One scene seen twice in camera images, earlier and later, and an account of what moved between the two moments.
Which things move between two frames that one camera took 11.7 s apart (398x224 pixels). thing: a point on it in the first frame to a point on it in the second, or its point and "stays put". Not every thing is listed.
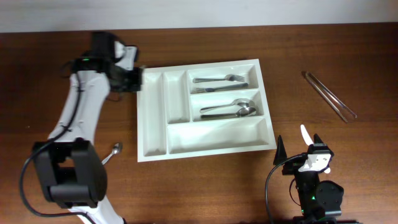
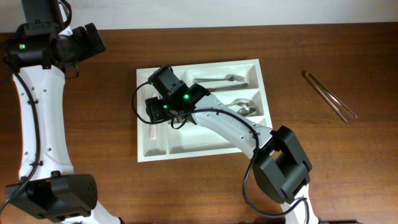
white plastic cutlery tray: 203,109 stays put
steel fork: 230,77 stays put
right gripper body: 292,165 to 159,106
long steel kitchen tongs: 337,105 stays put
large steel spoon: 242,102 stays put
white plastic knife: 308,140 to 153,127
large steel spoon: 244,112 stays put
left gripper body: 125,79 to 83,46
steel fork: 211,89 stays put
